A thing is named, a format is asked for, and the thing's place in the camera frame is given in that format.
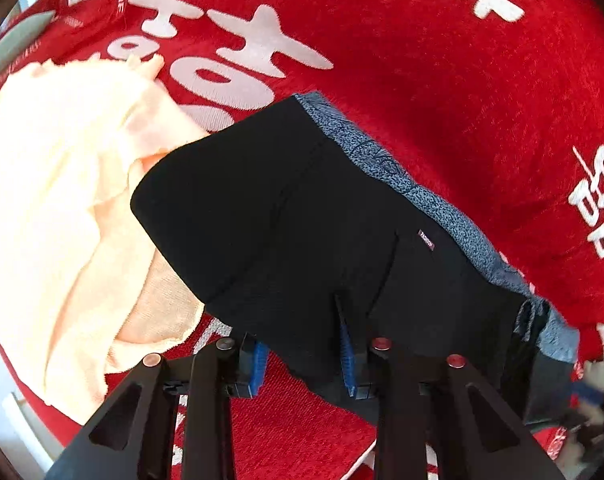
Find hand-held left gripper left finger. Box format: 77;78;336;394
46;332;269;480

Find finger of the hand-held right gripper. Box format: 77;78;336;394
569;380;604;408

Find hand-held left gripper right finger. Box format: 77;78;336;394
333;295;565;480

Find black pants with blue band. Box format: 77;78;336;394
130;91;581;423

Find cream cloth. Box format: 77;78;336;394
0;54;213;411

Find red printed blanket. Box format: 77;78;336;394
0;0;604;480

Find grey cushion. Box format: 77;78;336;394
0;10;53;92

